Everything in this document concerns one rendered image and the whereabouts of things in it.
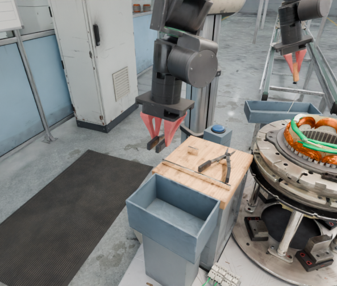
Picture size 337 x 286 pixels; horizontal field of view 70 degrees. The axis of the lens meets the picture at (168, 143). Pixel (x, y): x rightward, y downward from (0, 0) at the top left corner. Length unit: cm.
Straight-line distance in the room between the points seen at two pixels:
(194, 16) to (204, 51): 8
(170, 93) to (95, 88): 228
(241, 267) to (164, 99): 53
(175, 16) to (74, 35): 228
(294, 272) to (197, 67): 62
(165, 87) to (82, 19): 217
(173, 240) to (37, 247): 148
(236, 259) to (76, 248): 123
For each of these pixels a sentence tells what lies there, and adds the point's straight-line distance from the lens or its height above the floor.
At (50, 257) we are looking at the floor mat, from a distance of 183.
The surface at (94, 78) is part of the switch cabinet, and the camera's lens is 266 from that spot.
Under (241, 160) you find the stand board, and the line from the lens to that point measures 65.
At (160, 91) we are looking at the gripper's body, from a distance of 45.
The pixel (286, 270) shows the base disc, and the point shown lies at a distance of 80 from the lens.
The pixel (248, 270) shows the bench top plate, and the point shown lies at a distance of 79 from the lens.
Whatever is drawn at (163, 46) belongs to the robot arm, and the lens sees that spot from 43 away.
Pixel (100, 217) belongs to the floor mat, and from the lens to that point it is 193.
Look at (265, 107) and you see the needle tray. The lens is 104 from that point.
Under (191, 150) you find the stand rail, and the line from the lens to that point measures 64.
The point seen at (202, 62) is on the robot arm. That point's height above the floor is 135.
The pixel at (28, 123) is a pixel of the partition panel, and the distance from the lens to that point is 277.
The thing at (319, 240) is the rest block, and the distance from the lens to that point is 80.
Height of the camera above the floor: 144
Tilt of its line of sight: 33 degrees down
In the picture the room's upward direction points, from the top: straight up
